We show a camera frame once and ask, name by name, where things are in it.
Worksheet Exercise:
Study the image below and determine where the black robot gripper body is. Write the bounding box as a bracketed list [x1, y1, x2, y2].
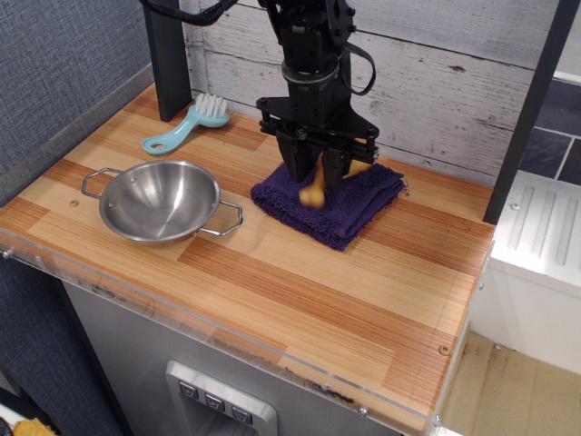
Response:
[256, 74, 379, 164]

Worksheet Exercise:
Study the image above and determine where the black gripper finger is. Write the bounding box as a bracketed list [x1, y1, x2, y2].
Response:
[322, 148, 352, 190]
[276, 129, 316, 183]

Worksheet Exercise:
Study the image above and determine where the yellow toy chicken drumstick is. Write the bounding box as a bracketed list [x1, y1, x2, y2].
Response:
[299, 153, 372, 209]

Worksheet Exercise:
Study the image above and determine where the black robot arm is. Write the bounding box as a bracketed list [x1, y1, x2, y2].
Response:
[257, 1, 379, 190]

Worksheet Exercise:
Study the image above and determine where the folded purple cloth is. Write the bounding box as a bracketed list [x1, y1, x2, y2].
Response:
[251, 163, 405, 251]

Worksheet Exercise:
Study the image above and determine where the light blue dish brush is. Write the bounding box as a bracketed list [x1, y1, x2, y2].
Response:
[141, 94, 230, 155]

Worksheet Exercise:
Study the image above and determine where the clear acrylic table edge guard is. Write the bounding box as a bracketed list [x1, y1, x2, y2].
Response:
[1, 214, 451, 435]

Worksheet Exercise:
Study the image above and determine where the white toy sink drainboard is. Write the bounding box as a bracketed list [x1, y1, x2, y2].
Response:
[469, 172, 580, 373]

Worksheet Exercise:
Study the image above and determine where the silver dispenser button panel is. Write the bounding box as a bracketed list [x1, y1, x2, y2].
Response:
[165, 360, 279, 435]

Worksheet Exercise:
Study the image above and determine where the yellow object at bottom left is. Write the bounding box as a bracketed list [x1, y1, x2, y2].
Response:
[12, 419, 56, 436]

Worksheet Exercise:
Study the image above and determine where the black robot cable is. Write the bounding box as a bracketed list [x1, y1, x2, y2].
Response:
[138, 0, 241, 28]

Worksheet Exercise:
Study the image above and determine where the stainless steel bowl with handles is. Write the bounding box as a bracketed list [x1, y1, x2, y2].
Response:
[81, 160, 243, 244]

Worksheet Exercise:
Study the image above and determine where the black left support post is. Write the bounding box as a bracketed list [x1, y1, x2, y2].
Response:
[143, 7, 192, 122]

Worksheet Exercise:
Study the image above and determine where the black support post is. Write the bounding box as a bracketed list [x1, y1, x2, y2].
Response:
[483, 0, 580, 224]
[143, 7, 192, 122]

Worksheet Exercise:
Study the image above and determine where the black right support post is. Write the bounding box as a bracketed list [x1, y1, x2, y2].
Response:
[483, 0, 580, 224]

